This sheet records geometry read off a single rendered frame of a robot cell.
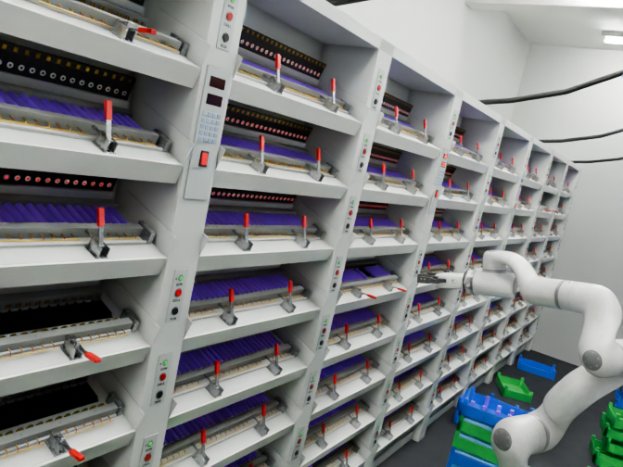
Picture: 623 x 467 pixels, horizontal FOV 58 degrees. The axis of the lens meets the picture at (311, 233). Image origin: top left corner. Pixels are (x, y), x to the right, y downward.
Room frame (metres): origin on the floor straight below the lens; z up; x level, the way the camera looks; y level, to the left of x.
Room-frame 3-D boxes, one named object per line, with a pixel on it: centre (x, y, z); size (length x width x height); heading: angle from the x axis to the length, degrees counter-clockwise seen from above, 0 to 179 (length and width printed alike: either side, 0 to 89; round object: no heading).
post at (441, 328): (3.05, -0.76, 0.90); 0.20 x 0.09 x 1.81; 58
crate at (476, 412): (2.53, -1.03, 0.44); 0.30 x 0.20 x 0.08; 66
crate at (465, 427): (2.53, -1.03, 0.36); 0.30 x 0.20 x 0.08; 66
